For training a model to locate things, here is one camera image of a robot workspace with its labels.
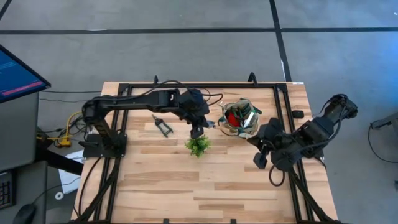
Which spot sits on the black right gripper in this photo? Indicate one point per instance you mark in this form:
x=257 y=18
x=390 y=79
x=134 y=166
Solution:
x=269 y=137

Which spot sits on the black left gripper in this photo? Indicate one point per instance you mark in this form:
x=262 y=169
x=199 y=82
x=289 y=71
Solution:
x=194 y=107

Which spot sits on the beige green-trimmed gardening bag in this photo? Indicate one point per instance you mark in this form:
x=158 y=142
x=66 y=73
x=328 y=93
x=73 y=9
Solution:
x=250 y=130

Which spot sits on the red black gardening glove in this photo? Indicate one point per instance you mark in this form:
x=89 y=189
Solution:
x=233 y=119

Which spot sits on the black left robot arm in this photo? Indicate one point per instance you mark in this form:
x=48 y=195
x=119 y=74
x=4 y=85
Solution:
x=130 y=101

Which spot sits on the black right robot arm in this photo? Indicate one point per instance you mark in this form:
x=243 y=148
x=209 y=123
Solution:
x=323 y=127

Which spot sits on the artificial plant in white pot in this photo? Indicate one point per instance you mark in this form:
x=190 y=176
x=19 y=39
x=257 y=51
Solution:
x=197 y=145

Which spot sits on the small black box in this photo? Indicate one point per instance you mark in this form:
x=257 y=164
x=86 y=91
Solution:
x=298 y=114

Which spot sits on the dark stand foot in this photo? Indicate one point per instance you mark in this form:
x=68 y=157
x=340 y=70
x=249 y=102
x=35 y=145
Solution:
x=385 y=123

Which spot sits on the yellow power plug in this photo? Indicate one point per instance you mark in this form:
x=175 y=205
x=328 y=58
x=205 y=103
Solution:
x=63 y=142

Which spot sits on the white paper sheet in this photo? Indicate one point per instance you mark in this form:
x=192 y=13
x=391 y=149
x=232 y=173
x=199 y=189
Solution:
x=70 y=177

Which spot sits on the white tape roll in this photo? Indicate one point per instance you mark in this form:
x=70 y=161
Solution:
x=56 y=196

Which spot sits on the grey workstation desk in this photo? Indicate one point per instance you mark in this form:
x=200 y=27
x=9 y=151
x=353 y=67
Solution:
x=18 y=133

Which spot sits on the blue-screen computer monitor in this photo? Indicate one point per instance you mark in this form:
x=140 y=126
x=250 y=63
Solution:
x=18 y=74

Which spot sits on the black computer mouse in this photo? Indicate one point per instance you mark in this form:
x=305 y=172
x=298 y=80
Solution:
x=25 y=214

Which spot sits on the black keyboard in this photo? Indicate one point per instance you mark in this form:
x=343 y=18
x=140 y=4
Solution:
x=5 y=189

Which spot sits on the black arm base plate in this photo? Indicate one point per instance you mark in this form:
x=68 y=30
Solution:
x=315 y=153
x=119 y=150

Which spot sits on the black metal table frame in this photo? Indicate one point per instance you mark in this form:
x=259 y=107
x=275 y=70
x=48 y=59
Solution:
x=236 y=85

